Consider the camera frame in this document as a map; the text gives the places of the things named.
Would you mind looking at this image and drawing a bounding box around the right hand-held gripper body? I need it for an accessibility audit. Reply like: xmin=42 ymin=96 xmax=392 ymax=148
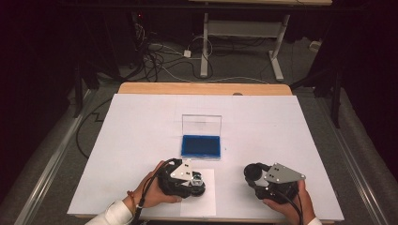
xmin=254 ymin=162 xmax=307 ymax=204

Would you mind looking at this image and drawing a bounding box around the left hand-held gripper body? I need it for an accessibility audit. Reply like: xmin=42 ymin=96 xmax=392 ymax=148
xmin=157 ymin=157 xmax=195 ymax=199

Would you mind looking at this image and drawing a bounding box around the black round stamp cap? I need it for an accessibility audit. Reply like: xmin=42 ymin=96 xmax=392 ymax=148
xmin=243 ymin=162 xmax=268 ymax=188

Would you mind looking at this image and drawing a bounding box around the person's left hand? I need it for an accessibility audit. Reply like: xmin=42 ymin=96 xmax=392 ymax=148
xmin=132 ymin=159 xmax=184 ymax=209

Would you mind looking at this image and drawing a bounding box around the person's right hand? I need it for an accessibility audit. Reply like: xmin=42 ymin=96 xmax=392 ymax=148
xmin=262 ymin=180 xmax=316 ymax=225

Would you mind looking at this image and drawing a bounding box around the small white paper sheet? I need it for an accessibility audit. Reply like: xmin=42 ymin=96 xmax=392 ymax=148
xmin=179 ymin=168 xmax=218 ymax=218

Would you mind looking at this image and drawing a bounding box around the blue ink pad clear case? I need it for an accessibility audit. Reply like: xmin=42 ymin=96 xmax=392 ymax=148
xmin=180 ymin=113 xmax=223 ymax=161

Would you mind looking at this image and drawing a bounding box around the large white table cover sheet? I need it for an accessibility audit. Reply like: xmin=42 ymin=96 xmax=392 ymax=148
xmin=67 ymin=93 xmax=345 ymax=223

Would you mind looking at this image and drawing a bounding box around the white power strip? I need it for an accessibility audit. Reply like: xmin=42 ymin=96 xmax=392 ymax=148
xmin=309 ymin=40 xmax=323 ymax=53

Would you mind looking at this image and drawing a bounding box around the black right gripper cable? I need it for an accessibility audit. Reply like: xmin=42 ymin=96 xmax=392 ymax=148
xmin=275 ymin=189 xmax=305 ymax=225

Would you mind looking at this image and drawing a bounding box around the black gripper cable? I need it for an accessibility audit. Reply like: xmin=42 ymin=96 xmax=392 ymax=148
xmin=134 ymin=157 xmax=180 ymax=225
xmin=275 ymin=189 xmax=305 ymax=225

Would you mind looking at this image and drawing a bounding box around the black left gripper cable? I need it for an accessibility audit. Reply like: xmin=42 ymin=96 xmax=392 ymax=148
xmin=134 ymin=157 xmax=180 ymax=225

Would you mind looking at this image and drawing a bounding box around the red bead bracelet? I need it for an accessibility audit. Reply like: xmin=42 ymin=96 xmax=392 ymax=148
xmin=126 ymin=190 xmax=139 ymax=214

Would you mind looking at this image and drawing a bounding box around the metal floor rail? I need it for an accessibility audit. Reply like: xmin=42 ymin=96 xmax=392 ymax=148
xmin=314 ymin=93 xmax=390 ymax=225
xmin=13 ymin=88 xmax=97 ymax=225

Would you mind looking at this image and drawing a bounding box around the long white floor cable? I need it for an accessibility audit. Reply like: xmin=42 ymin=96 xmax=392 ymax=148
xmin=156 ymin=62 xmax=270 ymax=85

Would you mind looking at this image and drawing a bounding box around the black floor cable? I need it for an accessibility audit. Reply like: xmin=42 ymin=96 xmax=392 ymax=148
xmin=75 ymin=97 xmax=114 ymax=159

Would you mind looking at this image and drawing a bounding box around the tangle of black cables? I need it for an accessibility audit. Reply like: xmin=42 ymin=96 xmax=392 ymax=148
xmin=130 ymin=12 xmax=214 ymax=83

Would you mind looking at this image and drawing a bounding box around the white metal desk frame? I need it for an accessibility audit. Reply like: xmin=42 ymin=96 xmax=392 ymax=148
xmin=189 ymin=0 xmax=333 ymax=83

